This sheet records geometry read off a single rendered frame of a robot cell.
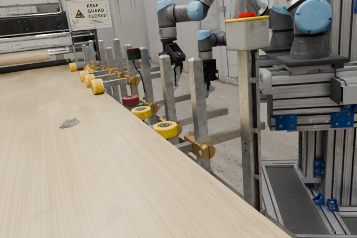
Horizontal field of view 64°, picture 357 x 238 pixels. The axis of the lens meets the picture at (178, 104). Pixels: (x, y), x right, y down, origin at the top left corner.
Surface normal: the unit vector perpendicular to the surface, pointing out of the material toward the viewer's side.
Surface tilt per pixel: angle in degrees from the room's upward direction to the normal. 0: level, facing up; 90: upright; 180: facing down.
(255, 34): 90
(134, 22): 90
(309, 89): 90
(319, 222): 0
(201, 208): 0
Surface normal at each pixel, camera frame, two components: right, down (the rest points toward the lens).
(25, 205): -0.10, -0.96
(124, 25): 0.38, 0.21
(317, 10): -0.27, 0.39
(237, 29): -0.90, 0.20
